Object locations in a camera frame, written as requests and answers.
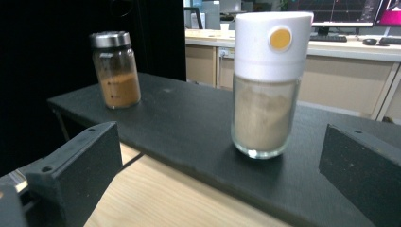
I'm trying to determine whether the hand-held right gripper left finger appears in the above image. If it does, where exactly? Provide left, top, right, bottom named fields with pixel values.
left=24, top=121, right=123, bottom=227

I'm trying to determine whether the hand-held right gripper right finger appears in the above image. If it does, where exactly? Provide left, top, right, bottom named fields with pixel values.
left=318, top=123, right=401, bottom=227

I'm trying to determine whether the brown spice jar metal lid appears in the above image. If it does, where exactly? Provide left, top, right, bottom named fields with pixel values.
left=89, top=30, right=142, bottom=110

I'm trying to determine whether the black shelf rack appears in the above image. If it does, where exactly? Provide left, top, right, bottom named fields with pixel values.
left=46, top=72, right=401, bottom=227

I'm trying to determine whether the glass seasoning jar white lid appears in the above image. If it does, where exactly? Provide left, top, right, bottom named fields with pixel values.
left=230, top=11, right=315, bottom=160

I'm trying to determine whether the beige desk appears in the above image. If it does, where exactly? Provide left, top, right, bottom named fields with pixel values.
left=184, top=28, right=401, bottom=121

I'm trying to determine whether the black curtain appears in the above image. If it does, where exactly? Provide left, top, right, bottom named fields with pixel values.
left=0, top=0, right=187, bottom=178

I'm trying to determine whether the black keyboard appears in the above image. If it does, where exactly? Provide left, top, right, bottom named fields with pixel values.
left=308, top=33, right=348, bottom=44
left=378, top=36, right=401, bottom=45

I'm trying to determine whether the computer monitor pink screen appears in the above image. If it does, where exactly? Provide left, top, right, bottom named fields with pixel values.
left=373, top=0, right=401, bottom=27

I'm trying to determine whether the white wall socket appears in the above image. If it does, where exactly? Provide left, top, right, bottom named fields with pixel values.
left=218, top=46, right=236, bottom=60

